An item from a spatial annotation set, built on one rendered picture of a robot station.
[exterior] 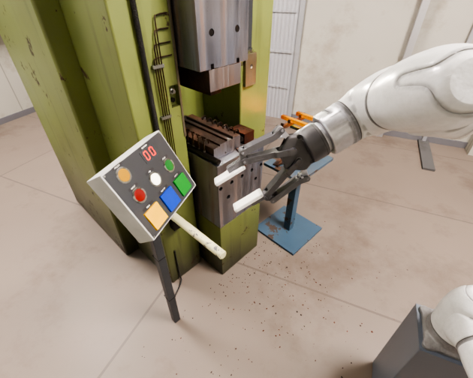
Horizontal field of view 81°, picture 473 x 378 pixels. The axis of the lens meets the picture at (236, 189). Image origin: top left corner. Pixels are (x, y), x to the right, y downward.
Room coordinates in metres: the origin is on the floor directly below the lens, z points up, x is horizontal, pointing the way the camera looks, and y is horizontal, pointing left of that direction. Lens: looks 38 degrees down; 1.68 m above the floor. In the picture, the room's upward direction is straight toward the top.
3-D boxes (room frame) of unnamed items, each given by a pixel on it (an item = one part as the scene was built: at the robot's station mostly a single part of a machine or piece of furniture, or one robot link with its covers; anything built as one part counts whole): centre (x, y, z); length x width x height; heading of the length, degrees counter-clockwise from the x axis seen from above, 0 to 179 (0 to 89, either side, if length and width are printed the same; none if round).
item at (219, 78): (1.46, 0.20, 1.32); 0.42 x 0.20 x 0.10; 46
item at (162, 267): (0.86, 0.37, 0.54); 0.04 x 0.04 x 1.08; 46
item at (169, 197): (0.81, 0.26, 1.01); 0.07 x 0.05 x 0.07; 161
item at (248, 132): (1.49, -0.03, 0.95); 0.12 x 0.09 x 0.07; 46
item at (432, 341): (0.51, -0.81, 0.63); 0.22 x 0.18 x 0.06; 156
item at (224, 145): (1.46, 0.20, 0.96); 0.42 x 0.20 x 0.09; 46
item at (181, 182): (0.91, 0.22, 1.01); 0.07 x 0.05 x 0.07; 161
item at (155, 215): (0.72, 0.29, 1.01); 0.07 x 0.05 x 0.07; 161
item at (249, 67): (1.63, -0.08, 1.27); 0.09 x 0.02 x 0.17; 136
